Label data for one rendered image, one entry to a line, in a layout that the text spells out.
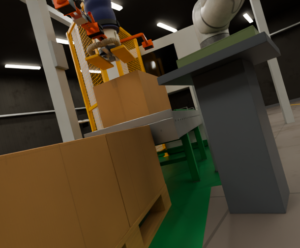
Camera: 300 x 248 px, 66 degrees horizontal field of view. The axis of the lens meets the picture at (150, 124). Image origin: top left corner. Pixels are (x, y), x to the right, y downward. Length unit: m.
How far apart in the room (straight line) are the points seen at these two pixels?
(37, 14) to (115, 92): 1.71
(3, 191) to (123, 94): 1.27
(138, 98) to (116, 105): 0.19
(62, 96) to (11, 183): 2.23
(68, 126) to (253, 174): 2.09
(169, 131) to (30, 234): 1.12
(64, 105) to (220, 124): 1.98
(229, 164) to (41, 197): 0.85
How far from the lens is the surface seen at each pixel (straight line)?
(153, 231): 1.26
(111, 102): 1.77
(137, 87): 1.67
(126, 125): 1.65
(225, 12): 1.11
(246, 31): 1.12
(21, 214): 0.62
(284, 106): 4.43
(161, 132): 1.57
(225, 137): 1.17
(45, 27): 3.08
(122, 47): 1.64
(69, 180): 0.74
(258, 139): 1.14
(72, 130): 2.73
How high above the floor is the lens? 0.51
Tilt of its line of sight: 1 degrees up
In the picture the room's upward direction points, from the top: 15 degrees counter-clockwise
